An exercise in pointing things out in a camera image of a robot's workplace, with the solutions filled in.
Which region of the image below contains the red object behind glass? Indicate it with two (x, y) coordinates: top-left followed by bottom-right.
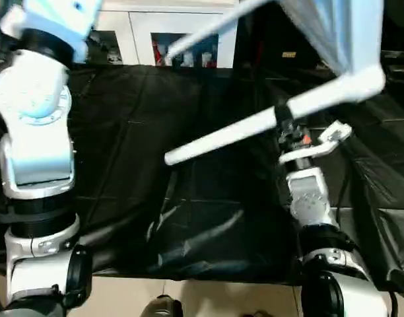
(155, 42), (167, 66)

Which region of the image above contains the black mat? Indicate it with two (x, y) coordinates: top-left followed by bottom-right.
(0, 62), (404, 293)

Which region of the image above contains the white cabinet with glass doors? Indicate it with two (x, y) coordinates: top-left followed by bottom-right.
(89, 0), (240, 69)

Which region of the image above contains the brown grey shoe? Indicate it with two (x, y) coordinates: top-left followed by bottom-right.
(141, 295), (184, 317)

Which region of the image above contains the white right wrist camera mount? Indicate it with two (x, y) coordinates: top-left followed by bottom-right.
(279, 120), (354, 165)

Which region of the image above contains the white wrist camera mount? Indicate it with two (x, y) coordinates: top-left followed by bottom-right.
(0, 0), (106, 63)
(279, 120), (354, 165)

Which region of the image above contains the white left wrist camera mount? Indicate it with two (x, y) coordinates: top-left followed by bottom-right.
(0, 0), (106, 63)

